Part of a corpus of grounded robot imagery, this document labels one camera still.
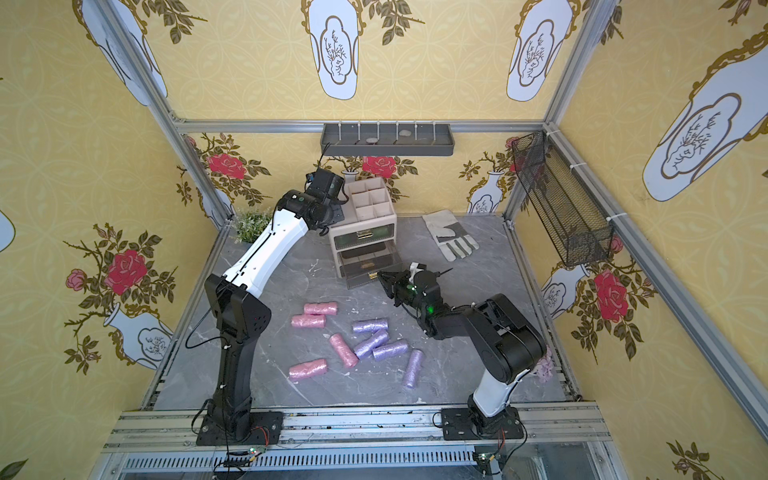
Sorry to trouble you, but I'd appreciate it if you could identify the beige drawer organizer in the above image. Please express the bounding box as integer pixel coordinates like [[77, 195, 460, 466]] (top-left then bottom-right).
[[329, 177, 402, 289]]

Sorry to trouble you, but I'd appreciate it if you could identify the purple trash bag roll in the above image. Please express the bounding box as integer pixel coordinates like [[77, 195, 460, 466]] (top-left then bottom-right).
[[402, 349, 424, 389], [372, 340, 410, 361], [351, 318, 389, 335], [353, 329, 389, 359]]

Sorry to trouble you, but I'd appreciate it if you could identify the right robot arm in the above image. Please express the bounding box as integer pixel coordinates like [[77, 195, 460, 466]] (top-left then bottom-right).
[[377, 263, 547, 428]]

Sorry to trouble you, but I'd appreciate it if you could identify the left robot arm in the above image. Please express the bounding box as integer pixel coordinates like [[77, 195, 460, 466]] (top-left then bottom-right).
[[204, 186, 348, 441]]

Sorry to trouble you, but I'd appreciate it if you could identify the pink trash bag roll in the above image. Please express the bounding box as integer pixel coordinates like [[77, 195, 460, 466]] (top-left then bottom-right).
[[329, 333, 359, 369], [288, 358, 328, 382], [291, 314, 326, 329], [303, 301, 339, 315]]

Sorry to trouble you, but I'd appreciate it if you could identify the grey work glove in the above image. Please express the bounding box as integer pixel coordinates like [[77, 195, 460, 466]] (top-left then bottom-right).
[[422, 210, 480, 262]]

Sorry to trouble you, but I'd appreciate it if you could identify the potted green plant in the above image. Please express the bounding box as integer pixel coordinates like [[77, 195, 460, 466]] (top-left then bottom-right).
[[234, 211, 271, 244]]

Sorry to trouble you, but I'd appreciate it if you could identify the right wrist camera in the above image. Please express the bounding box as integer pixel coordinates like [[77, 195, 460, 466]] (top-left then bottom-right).
[[409, 262, 427, 277]]

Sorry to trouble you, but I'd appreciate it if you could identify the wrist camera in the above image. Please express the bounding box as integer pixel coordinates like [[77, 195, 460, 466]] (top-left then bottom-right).
[[409, 262, 427, 277], [305, 168, 345, 201]]

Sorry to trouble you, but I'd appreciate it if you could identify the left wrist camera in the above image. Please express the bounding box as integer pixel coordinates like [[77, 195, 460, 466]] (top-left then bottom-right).
[[305, 168, 345, 201]]

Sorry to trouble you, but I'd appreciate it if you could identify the grey wall shelf tray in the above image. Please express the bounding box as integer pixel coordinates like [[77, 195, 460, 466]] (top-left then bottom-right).
[[320, 121, 456, 157]]

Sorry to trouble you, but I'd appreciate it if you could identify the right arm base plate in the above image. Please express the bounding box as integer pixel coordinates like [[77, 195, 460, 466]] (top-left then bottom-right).
[[440, 406, 525, 441]]

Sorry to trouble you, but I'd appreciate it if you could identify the black wire mesh basket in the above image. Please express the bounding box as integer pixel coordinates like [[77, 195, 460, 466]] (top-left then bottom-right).
[[508, 132, 614, 267]]

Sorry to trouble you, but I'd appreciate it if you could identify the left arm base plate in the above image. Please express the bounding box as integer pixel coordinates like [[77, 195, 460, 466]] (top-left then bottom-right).
[[196, 411, 284, 446]]

